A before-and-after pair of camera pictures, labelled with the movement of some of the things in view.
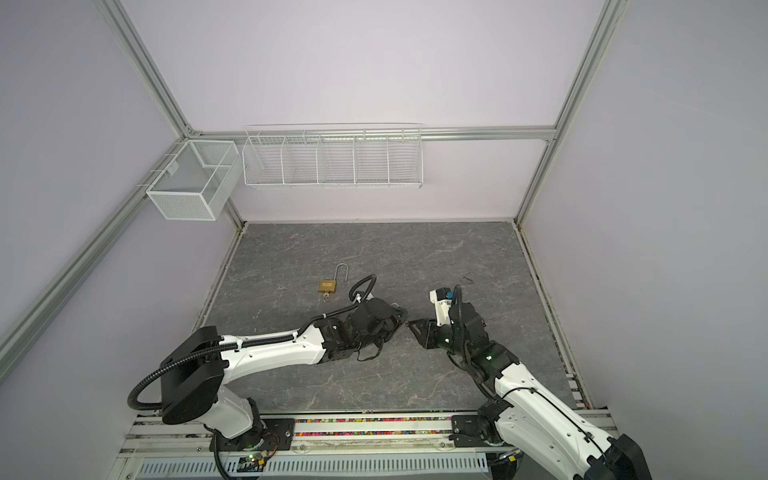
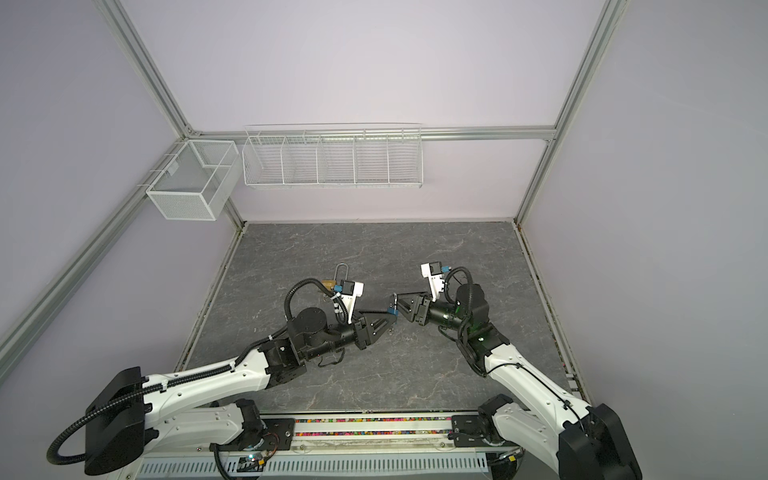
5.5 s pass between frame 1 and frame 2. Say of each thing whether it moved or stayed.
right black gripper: moved
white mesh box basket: stayed
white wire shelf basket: stayed
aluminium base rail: stayed
